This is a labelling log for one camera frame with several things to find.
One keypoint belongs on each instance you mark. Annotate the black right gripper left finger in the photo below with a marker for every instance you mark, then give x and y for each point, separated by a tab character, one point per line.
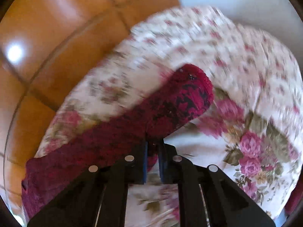
98	196

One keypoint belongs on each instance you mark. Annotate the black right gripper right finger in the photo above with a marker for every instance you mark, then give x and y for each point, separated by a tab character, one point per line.
207	196

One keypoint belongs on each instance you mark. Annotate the floral bedspread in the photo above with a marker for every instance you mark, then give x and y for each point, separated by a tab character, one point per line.
253	128

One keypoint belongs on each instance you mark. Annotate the wooden headboard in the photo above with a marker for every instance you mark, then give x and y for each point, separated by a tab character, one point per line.
47	46

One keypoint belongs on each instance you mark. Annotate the crimson patterned knit garment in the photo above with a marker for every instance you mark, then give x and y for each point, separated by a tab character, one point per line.
185	96

